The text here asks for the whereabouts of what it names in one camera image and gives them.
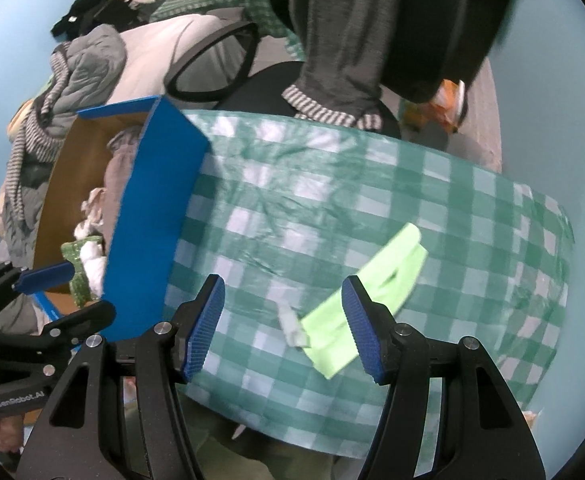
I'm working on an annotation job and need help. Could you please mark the lime green cloth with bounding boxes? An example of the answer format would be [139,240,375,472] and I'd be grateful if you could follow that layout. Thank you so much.
[300,222,429,381]

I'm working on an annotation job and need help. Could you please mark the black office chair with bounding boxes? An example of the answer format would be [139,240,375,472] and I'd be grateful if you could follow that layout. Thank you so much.
[165,0,502,142]

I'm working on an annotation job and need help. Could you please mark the grey striped scarf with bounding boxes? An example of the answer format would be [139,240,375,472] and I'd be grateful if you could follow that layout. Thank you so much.
[6,42,74,222]

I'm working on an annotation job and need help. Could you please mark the grey quilted jacket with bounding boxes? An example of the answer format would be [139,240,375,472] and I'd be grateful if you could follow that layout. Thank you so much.
[51,24,126,127]

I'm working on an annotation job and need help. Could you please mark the orange snack packets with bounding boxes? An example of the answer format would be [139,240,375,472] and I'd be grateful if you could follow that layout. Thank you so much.
[403,80,469,134]

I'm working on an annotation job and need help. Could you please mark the blue cardboard box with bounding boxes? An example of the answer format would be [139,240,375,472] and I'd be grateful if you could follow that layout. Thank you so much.
[32,96,211,344]

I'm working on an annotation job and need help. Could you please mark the green textured scouring cloth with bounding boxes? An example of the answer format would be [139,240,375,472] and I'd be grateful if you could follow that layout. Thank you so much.
[60,240,106,307]

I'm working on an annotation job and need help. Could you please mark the black clothing pile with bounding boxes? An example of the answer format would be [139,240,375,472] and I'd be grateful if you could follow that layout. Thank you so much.
[51,0,146,39]

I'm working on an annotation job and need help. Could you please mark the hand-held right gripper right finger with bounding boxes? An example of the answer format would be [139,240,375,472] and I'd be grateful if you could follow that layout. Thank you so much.
[341,275,546,480]

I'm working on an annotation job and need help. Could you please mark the grey sweater with striped cuffs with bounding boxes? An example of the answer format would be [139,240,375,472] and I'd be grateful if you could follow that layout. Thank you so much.
[281,0,399,132]

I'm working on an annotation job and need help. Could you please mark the grey fleece glove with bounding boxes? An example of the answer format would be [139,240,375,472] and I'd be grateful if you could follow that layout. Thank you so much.
[102,127,146,242]

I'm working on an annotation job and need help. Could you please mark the person's olive trousers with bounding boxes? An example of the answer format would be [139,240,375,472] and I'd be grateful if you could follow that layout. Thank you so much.
[182,399,334,480]

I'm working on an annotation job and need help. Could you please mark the white cloth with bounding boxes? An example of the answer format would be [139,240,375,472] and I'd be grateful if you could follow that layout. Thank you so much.
[74,187,109,292]

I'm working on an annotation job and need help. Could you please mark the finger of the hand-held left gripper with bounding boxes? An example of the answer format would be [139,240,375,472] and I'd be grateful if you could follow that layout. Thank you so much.
[39,301,118,349]
[0,261,76,307]

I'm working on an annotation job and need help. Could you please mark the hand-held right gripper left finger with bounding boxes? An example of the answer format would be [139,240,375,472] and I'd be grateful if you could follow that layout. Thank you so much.
[15,273,226,480]

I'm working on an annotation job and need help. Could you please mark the small white cloth scrap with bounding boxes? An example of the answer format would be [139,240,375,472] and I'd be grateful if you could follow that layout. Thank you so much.
[276,304,309,349]

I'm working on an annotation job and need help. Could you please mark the grey knit sweater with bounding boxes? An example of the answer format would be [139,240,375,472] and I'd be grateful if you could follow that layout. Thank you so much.
[0,154,49,267]

